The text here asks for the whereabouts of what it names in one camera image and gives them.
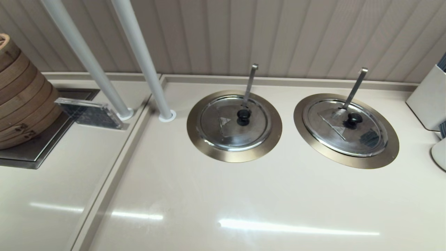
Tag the round metal pan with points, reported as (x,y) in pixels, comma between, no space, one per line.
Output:
(352,161)

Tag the grey utensils in container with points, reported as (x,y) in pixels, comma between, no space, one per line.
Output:
(443,64)

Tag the white square container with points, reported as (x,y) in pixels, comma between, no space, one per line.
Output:
(428,101)

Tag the white round object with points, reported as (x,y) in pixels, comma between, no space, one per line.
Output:
(440,155)

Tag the steel lid with black knob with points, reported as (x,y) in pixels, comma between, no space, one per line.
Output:
(327,132)
(216,132)

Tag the bamboo steamer basket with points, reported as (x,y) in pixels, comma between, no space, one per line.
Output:
(24,129)
(10,70)
(21,113)
(8,52)
(15,99)
(12,87)

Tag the brass round well rim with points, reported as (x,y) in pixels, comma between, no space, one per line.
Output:
(209,153)

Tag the white metal pole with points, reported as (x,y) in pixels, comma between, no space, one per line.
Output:
(141,55)
(85,55)

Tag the clear acrylic sign holder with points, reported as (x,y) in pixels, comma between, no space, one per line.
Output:
(90,113)

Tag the recessed steel tray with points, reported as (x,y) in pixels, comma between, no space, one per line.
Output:
(35,153)

